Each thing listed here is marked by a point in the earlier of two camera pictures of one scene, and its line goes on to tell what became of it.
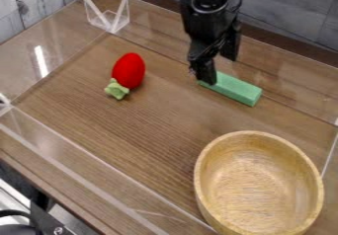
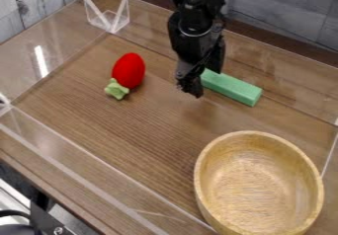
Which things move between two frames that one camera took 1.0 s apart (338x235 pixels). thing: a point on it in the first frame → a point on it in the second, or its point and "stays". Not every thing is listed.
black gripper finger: (230, 47) → (216, 61)
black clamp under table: (45, 223) stays
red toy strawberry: (127, 74) stays
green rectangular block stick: (234, 89) stays
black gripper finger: (203, 67) → (189, 82)
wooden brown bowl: (258, 183) stays
